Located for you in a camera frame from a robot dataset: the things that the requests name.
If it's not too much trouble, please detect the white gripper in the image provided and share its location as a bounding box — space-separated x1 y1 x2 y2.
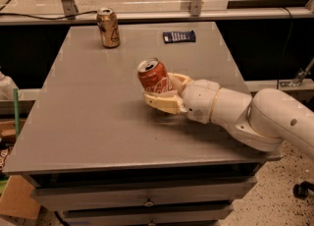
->
143 73 220 124

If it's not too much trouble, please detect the red coke can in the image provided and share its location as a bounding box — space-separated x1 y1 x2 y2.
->
137 58 173 93

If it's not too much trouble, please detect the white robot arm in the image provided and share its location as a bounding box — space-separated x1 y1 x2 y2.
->
143 73 314 159

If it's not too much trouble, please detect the gold soda can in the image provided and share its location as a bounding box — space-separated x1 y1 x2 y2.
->
97 8 121 48

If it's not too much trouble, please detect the dark blue snack packet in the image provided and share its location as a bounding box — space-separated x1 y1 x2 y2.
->
163 30 196 44

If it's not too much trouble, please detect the grey drawer cabinet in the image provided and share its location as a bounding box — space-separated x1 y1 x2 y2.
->
5 23 279 226

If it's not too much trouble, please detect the upper drawer knob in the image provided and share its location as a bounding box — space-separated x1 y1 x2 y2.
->
144 198 154 207

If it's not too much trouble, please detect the drawer knob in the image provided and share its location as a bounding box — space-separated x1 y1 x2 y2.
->
147 221 156 226
144 198 154 207

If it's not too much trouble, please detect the lower drawer knob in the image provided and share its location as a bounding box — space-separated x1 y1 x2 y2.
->
147 221 156 226

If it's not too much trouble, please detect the green stick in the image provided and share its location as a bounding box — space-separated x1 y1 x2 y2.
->
13 88 21 140

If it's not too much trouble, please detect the black caster wheel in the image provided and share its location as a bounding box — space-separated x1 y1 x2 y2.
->
293 181 314 199

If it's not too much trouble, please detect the white plastic jug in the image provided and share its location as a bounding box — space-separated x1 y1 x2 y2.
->
0 72 18 100

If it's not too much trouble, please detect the cardboard box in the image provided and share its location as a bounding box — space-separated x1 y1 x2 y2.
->
0 176 41 220

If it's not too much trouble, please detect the black cable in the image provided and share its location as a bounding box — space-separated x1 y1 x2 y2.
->
0 10 98 21

